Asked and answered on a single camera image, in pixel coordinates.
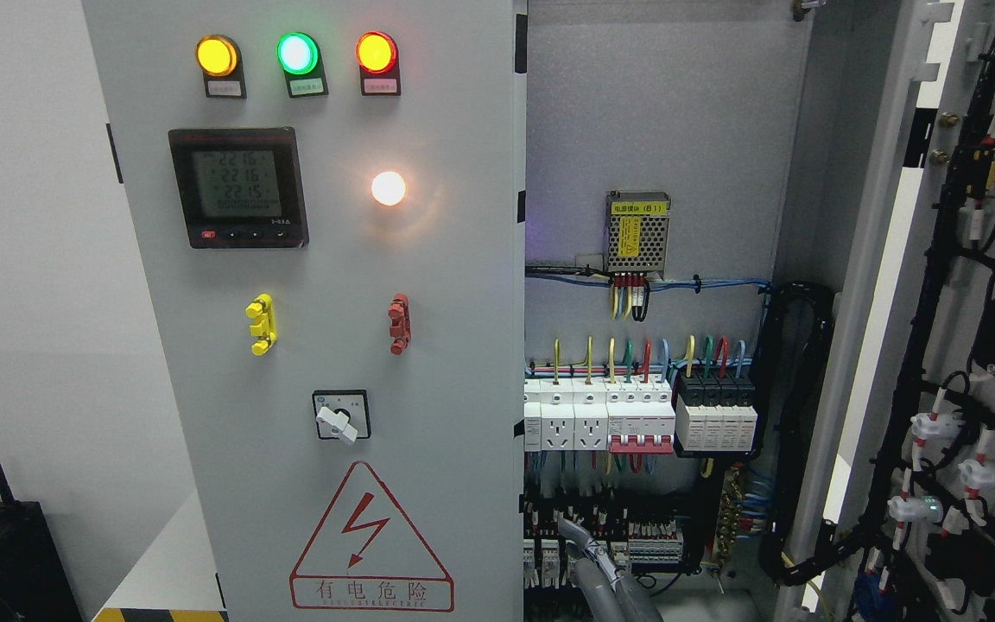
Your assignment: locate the grey cabinet door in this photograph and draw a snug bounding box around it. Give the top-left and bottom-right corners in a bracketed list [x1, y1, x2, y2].
[83, 1, 526, 621]
[763, 1, 995, 621]

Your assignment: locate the red handle circuit breaker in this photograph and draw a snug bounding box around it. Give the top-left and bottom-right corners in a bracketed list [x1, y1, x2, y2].
[605, 381, 675, 455]

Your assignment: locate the metal mesh power supply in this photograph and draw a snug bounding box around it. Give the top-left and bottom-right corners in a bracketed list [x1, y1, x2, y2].
[604, 192, 671, 273]

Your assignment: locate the grey robot hand second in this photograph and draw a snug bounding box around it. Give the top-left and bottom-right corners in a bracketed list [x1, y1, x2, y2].
[557, 518, 663, 621]

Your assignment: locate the yellow terminal post block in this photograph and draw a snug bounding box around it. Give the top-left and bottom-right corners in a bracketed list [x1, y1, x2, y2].
[245, 292, 279, 357]

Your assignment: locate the brass ground terminal bar right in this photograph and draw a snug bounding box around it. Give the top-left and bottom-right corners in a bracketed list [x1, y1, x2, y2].
[712, 463, 744, 574]

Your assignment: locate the white glowing indicator lamp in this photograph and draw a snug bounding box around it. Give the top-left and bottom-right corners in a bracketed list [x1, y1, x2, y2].
[371, 170, 407, 207]

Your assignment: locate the lower relay terminal row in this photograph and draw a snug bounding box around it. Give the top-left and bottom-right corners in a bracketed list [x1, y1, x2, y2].
[522, 500, 686, 593]

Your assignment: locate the yellow indicator lamp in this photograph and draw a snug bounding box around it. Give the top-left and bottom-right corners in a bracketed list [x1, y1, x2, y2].
[196, 33, 240, 78]

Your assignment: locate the red terminal post block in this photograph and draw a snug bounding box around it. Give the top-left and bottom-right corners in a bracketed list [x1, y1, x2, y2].
[387, 292, 412, 357]

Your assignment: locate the white rotary selector switch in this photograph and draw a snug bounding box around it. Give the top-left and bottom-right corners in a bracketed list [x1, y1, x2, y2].
[312, 389, 371, 445]

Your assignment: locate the green indicator lamp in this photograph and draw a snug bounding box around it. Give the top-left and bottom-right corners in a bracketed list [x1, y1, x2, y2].
[276, 31, 320, 76]

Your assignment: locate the black box on left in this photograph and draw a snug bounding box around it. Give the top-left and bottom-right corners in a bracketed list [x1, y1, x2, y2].
[0, 464, 82, 621]

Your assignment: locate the red indicator lamp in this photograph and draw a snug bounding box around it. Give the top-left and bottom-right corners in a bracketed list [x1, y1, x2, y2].
[356, 31, 398, 74]

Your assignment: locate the black white surge protector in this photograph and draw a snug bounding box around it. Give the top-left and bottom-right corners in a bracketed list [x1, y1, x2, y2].
[675, 373, 758, 453]

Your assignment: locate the black right cable loom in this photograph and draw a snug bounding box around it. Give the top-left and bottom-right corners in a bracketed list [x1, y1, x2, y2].
[755, 281, 870, 588]

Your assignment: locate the red electric hazard warning sticker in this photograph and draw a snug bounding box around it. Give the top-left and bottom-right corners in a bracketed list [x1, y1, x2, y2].
[289, 461, 454, 612]

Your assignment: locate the black digital power meter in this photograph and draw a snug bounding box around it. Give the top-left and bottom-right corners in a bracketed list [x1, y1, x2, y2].
[168, 126, 308, 249]

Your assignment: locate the white socket breaker row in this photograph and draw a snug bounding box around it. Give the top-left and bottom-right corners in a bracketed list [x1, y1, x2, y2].
[523, 378, 608, 452]

